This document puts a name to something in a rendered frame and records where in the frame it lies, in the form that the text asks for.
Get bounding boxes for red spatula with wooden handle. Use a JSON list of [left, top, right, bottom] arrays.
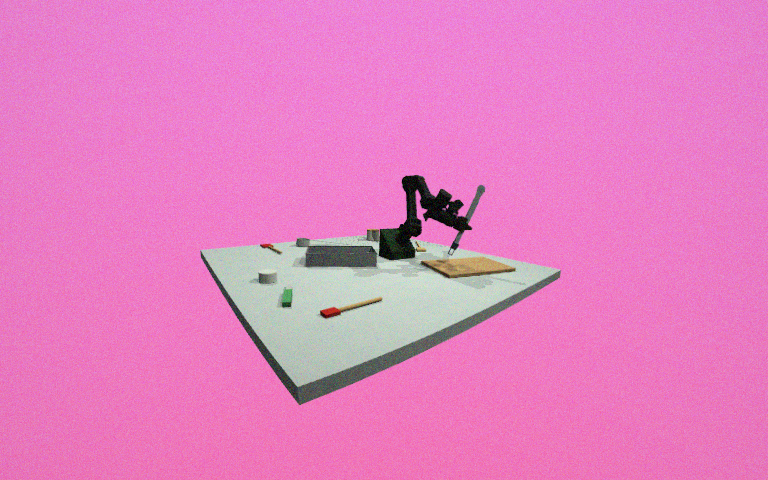
[[260, 244, 282, 254]]

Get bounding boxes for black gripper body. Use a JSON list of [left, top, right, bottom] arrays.
[[438, 209, 468, 232]]

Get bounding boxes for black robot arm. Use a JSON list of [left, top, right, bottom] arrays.
[[394, 175, 464, 247]]

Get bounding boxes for light brown wooden board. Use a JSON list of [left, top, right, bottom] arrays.
[[421, 256, 516, 278]]

